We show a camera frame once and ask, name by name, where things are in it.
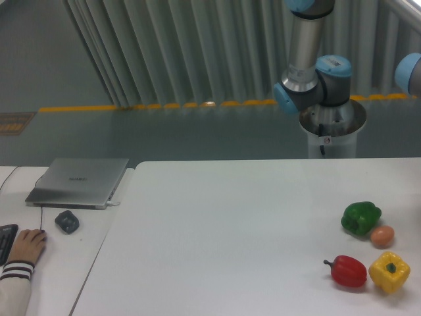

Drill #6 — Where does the person's right hand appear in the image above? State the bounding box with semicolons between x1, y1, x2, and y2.
7;229;46;265

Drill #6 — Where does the green bell pepper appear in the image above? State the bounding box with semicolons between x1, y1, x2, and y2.
341;201;382;236

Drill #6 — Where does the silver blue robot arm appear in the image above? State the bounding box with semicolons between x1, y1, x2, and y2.
273;1;420;113

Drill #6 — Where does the striped cuff white sleeve forearm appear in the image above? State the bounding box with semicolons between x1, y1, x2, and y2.
1;261;34;315

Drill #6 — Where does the black keyboard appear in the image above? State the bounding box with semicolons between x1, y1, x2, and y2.
0;224;18;266

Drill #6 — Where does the small black device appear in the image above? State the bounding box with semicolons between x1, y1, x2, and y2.
55;210;80;234

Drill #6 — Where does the silver closed laptop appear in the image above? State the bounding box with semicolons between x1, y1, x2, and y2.
25;158;129;210

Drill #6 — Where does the grey pleated curtain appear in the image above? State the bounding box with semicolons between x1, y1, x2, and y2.
65;1;420;108

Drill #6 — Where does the red bell pepper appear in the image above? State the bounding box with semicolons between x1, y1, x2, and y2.
323;255;367;288

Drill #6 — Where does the brown egg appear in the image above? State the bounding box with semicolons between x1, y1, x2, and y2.
370;225;395;248

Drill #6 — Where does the yellow bell pepper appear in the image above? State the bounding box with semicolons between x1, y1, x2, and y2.
368;251;410;294

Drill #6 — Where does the black mouse cable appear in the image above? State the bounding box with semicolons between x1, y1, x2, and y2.
34;174;45;231

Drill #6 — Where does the thin black desk cable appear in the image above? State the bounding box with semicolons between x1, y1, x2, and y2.
0;165;21;194

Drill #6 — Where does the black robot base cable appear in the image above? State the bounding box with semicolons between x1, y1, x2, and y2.
318;122;326;157

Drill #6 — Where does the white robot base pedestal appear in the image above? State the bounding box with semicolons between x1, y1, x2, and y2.
299;99;367;159

